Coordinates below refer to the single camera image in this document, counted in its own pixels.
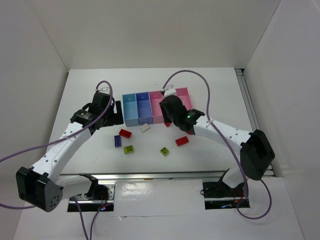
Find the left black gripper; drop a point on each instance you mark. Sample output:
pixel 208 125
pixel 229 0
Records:
pixel 117 113

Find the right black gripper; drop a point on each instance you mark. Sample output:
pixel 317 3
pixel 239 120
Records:
pixel 165 115

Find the green lego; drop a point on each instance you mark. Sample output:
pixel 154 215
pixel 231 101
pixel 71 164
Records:
pixel 128 149
pixel 164 151

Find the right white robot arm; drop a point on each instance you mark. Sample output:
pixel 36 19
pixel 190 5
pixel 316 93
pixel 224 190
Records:
pixel 232 138

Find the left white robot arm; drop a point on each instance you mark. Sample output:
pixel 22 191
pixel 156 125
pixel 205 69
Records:
pixel 40 186

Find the light blue bin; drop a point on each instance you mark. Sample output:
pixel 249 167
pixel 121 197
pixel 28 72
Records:
pixel 130 110

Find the wide pink bin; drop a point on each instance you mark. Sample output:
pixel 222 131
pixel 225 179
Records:
pixel 185 97

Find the narrow pink bin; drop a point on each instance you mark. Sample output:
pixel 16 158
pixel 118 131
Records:
pixel 155 98

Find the purple flat lego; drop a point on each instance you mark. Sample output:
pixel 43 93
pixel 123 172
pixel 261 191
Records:
pixel 117 141

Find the dark blue bin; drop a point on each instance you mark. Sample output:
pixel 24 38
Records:
pixel 144 108

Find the white square lego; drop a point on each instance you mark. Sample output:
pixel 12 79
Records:
pixel 144 127

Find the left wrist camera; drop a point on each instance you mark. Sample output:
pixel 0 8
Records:
pixel 104 90

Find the aluminium front rail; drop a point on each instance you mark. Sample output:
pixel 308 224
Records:
pixel 158 175

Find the aluminium side rail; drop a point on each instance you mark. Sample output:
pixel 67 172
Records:
pixel 250 105

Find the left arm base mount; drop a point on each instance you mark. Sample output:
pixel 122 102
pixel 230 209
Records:
pixel 97 196

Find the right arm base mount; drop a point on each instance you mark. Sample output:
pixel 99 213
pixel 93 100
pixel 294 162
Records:
pixel 217 195

